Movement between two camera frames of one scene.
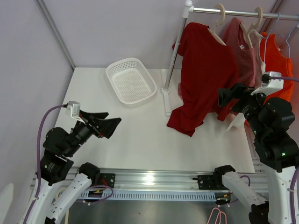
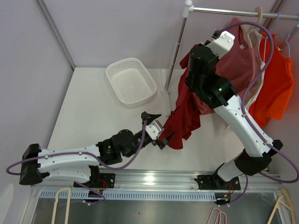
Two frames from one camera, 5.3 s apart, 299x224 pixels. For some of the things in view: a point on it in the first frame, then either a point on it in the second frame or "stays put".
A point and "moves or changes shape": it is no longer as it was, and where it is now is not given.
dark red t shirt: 207,64 moves or changes shape
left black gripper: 107,126 → 145,116
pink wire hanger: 220,216 stays put
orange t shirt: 277,60 stays put
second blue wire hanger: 286,40 stays put
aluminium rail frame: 182,182 stays put
